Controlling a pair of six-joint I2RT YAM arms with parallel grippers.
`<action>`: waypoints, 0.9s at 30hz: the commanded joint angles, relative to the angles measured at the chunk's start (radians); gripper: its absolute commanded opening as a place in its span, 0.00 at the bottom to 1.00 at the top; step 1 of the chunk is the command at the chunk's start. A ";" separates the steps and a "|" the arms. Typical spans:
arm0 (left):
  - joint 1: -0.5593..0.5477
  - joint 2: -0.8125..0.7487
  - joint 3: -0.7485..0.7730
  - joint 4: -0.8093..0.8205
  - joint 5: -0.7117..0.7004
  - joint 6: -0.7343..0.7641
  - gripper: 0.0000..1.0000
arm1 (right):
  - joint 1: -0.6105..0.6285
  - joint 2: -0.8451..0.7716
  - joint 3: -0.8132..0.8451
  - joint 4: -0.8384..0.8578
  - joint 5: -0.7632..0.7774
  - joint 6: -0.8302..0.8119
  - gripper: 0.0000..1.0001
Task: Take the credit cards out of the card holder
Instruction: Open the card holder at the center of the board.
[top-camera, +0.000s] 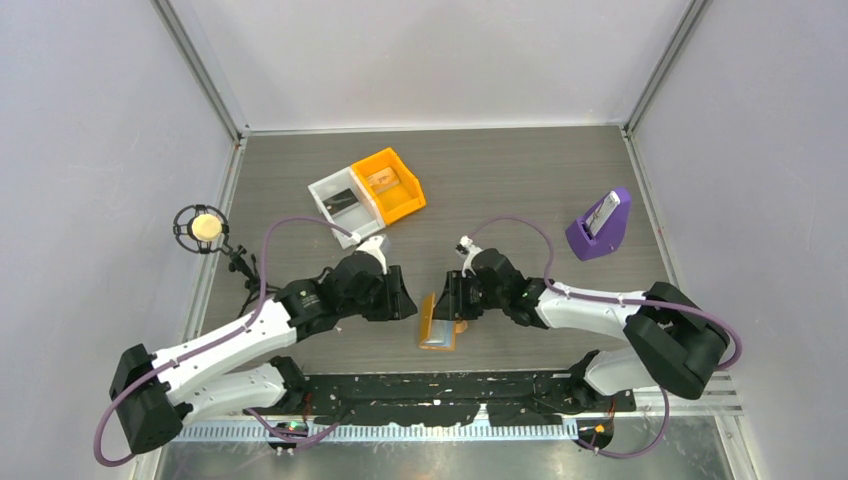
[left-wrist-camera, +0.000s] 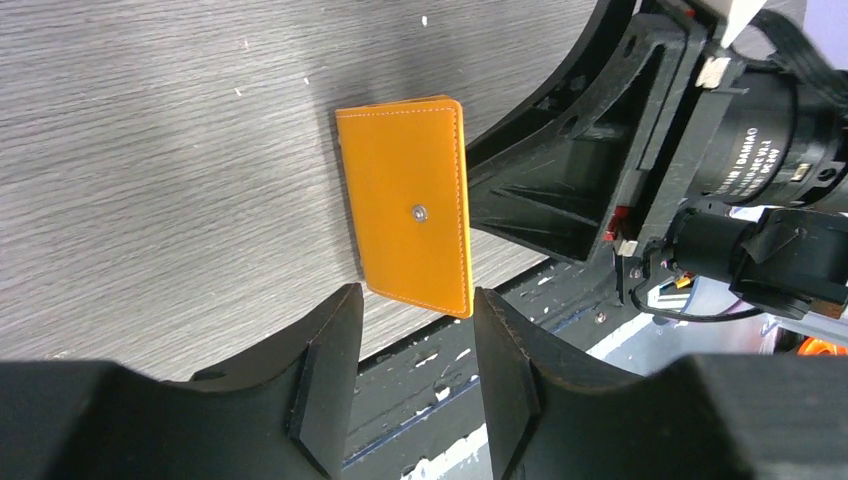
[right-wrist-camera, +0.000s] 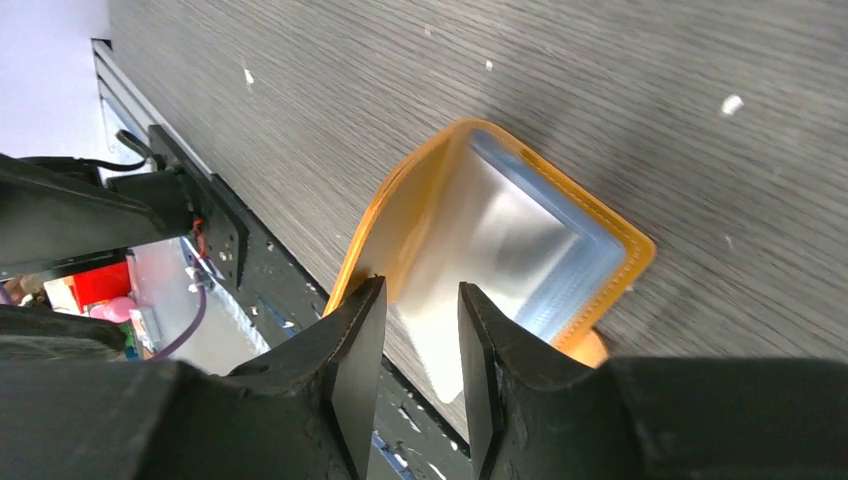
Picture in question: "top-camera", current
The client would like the orange card holder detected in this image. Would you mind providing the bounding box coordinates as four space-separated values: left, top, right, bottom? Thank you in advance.
418 293 468 351

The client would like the orange plastic bin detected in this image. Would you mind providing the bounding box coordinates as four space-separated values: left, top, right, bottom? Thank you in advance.
352 147 427 226

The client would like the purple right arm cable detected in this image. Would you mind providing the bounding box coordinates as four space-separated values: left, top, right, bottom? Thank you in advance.
466 214 743 461

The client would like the purple metronome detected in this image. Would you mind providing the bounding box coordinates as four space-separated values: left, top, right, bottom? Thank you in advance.
565 187 632 261

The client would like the aluminium front rail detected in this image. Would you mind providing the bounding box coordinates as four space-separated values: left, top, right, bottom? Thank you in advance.
174 418 578 443

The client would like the tan card stack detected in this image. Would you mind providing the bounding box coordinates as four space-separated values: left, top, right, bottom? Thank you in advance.
366 167 400 195

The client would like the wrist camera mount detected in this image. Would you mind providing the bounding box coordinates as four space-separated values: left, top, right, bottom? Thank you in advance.
455 235 482 278
354 234 391 274

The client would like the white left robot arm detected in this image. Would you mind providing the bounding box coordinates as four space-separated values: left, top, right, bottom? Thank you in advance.
104 250 418 455

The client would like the microphone with shock mount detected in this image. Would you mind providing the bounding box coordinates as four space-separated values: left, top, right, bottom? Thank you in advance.
172 204 230 255

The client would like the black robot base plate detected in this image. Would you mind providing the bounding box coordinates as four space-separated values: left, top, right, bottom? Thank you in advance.
242 369 637 429

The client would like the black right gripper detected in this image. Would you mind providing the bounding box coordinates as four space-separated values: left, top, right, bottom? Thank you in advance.
429 270 507 321

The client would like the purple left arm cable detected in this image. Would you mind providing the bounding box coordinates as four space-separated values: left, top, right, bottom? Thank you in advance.
93 215 362 468

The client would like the black microphone tripod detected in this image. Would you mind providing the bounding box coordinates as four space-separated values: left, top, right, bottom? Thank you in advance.
227 245 280 317

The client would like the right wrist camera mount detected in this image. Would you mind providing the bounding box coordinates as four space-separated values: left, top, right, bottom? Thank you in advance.
455 235 482 278

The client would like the white plastic bin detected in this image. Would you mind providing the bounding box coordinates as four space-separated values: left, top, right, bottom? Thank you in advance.
308 166 385 249

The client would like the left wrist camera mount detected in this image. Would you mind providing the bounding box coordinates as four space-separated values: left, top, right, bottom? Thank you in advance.
354 234 391 274

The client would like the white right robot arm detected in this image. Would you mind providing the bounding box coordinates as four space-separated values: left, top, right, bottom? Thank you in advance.
431 247 731 411

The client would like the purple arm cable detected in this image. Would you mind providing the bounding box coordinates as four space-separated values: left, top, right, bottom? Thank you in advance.
93 215 362 468
466 214 743 461

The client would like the black card stack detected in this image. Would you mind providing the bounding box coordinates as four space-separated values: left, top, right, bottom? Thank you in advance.
323 188 360 217

